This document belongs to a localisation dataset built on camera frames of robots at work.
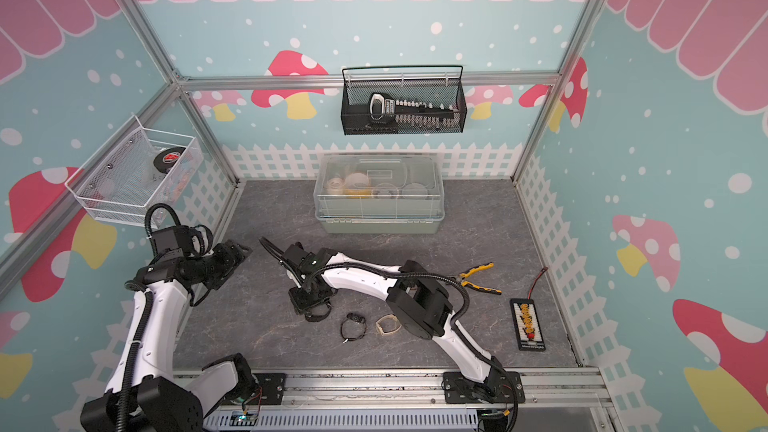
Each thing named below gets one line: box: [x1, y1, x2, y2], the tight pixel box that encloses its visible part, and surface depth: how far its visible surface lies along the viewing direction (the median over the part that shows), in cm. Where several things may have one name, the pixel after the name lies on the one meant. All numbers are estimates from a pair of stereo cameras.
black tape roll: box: [153, 147, 186, 174], surface depth 80 cm
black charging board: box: [510, 298, 546, 351], surface depth 85 cm
